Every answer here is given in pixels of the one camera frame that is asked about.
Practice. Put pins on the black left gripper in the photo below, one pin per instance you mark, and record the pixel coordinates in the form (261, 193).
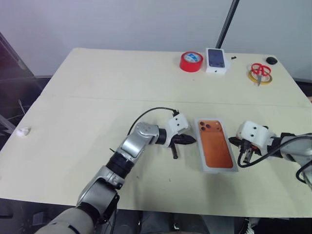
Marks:
(176, 141)

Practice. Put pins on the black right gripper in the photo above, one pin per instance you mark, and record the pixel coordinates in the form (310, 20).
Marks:
(248, 145)

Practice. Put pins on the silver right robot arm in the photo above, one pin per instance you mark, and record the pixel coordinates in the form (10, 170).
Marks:
(292, 148)

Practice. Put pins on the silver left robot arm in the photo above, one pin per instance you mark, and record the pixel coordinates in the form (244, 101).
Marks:
(131, 146)

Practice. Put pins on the white box with blue phone print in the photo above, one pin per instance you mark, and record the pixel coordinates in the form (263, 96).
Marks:
(217, 59)

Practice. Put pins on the yellow tape roll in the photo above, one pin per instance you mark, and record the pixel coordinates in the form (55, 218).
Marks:
(252, 78)

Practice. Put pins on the black and white sneaker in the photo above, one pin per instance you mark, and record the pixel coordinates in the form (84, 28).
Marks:
(251, 226)

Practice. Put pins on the blue jeans leg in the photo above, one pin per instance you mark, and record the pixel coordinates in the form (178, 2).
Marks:
(219, 225)
(156, 223)

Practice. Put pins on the red tape roll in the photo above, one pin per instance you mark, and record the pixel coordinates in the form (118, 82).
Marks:
(191, 65)

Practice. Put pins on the black round knob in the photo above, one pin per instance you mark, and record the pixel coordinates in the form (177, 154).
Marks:
(271, 60)

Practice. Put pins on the black slanted pole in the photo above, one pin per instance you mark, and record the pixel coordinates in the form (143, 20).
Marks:
(226, 24)

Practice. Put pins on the crumpled white paper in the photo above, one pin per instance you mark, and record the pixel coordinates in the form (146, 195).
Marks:
(23, 131)

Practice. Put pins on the dark metal rack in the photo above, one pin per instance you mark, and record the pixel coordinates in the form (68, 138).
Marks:
(14, 92)

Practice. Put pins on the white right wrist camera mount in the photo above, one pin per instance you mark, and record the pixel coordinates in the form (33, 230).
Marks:
(256, 132)

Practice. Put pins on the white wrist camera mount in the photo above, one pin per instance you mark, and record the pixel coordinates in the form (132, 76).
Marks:
(179, 123)
(256, 132)

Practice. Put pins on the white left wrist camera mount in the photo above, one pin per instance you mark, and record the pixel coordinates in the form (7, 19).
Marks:
(179, 123)

